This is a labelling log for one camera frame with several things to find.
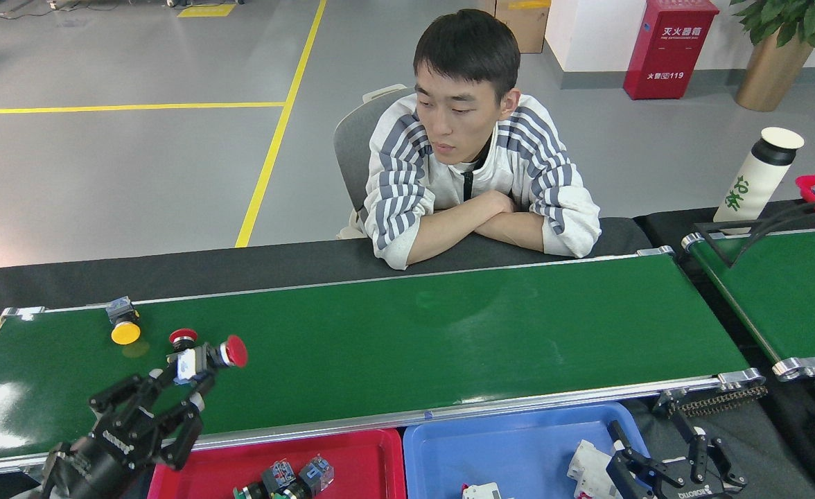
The grey office chair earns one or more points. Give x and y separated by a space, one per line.
352 152

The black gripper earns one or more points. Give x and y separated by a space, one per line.
698 493
95 461

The red push button switch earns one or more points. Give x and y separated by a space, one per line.
234 351
183 336

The red plastic tray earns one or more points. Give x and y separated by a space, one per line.
366 464

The person's left forearm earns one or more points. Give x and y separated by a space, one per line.
508 232

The short green conveyor belt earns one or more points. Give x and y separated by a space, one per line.
795 305

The potted plant in gold pot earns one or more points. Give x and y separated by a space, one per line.
771 76

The brown cardboard box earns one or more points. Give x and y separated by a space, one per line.
522 28

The long green conveyor belt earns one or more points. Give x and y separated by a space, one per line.
380 346

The yellow push button switch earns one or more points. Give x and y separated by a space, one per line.
125 333

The person's right forearm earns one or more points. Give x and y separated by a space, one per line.
442 235

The blue plastic tray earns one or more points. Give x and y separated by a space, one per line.
518 450

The person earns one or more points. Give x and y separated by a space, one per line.
414 173

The red fire extinguisher box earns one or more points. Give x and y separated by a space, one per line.
671 55

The green push button switch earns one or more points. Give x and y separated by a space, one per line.
279 475
317 473

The person's right hand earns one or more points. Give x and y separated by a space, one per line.
497 201

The white bottle with black collar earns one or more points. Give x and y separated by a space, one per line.
754 184

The white circuit breaker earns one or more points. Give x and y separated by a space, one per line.
588 464
480 492

